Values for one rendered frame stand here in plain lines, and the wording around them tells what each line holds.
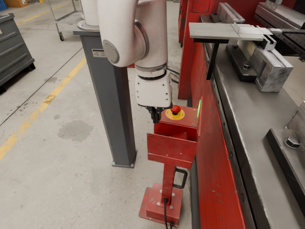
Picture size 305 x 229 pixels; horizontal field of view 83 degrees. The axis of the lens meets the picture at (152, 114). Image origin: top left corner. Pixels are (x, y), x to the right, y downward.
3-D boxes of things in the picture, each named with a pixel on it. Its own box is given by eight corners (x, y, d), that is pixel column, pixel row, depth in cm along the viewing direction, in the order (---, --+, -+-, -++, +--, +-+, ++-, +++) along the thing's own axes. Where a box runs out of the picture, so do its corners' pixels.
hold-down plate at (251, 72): (224, 50, 87) (226, 43, 85) (236, 50, 86) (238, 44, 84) (239, 81, 64) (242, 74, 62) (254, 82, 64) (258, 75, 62)
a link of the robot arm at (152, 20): (150, 72, 38) (174, 57, 43) (143, 2, 29) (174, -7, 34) (124, 64, 42) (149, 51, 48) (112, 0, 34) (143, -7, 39)
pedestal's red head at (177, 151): (159, 123, 78) (160, 90, 66) (194, 129, 76) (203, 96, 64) (147, 160, 64) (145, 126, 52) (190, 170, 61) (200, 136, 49)
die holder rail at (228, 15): (215, 16, 137) (218, 2, 131) (223, 16, 136) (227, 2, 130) (228, 37, 100) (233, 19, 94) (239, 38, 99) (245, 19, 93)
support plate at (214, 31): (188, 24, 79) (189, 22, 78) (248, 27, 77) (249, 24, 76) (189, 37, 66) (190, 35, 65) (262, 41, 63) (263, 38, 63)
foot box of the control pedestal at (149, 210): (146, 186, 124) (146, 178, 116) (181, 195, 119) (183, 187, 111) (138, 216, 110) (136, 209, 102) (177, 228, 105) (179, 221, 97)
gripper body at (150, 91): (174, 62, 46) (174, 97, 53) (137, 61, 48) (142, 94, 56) (168, 76, 40) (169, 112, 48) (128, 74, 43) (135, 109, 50)
